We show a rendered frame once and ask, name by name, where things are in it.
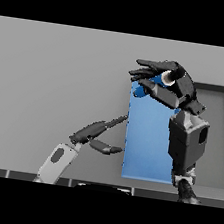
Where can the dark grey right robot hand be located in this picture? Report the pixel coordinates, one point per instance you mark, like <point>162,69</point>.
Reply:
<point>174,89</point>

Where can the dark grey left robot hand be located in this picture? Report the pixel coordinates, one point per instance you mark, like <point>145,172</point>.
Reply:
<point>92,131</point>

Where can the blue pipe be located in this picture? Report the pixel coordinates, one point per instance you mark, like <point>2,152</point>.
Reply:
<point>166,77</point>

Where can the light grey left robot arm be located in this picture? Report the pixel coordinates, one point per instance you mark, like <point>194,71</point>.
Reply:
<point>56,163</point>

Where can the blue bin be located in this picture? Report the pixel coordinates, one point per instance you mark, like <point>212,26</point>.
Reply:
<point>147,139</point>

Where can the dark grey bin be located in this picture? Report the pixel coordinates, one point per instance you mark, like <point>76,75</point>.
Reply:
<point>219,139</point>

